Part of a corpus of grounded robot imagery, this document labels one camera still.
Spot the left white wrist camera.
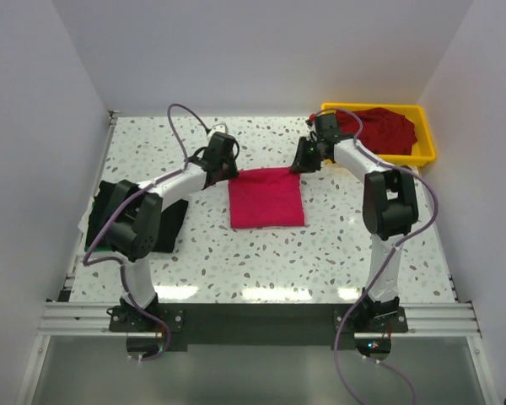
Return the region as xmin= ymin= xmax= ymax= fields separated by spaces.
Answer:
xmin=211 ymin=121 xmax=229 ymax=133

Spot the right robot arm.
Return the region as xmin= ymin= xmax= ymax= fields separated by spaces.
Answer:
xmin=290 ymin=111 xmax=418 ymax=332

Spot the white folded t shirt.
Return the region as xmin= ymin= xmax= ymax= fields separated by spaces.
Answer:
xmin=78 ymin=205 xmax=93 ymax=235

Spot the pink t shirt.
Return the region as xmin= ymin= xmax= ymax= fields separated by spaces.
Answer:
xmin=228 ymin=167 xmax=305 ymax=230

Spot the yellow plastic bin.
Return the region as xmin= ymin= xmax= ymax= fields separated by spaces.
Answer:
xmin=321 ymin=102 xmax=436 ymax=167

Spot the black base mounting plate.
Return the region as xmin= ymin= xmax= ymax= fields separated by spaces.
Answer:
xmin=106 ymin=302 xmax=409 ymax=356

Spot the dark red t shirt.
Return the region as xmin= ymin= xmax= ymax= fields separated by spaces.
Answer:
xmin=354 ymin=107 xmax=417 ymax=155

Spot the folded black t shirt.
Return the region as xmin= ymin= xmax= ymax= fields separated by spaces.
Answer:
xmin=85 ymin=180 xmax=189 ymax=259

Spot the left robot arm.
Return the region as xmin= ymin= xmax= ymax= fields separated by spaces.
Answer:
xmin=83 ymin=130 xmax=240 ymax=336

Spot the aluminium table frame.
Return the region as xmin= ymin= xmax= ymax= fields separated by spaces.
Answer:
xmin=14 ymin=110 xmax=490 ymax=405

